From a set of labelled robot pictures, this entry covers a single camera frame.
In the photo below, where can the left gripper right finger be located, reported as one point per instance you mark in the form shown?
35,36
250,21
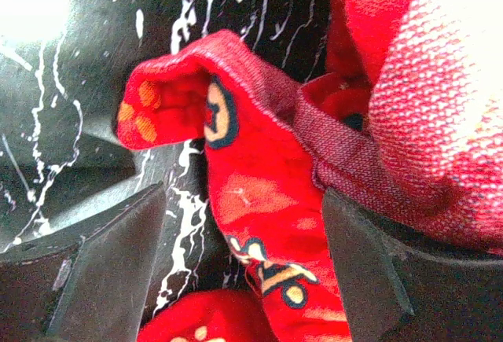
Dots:
399,285

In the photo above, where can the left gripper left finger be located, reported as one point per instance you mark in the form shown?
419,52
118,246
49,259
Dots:
88,281

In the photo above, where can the red patterned pillowcase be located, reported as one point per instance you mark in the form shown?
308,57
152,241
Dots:
406,122

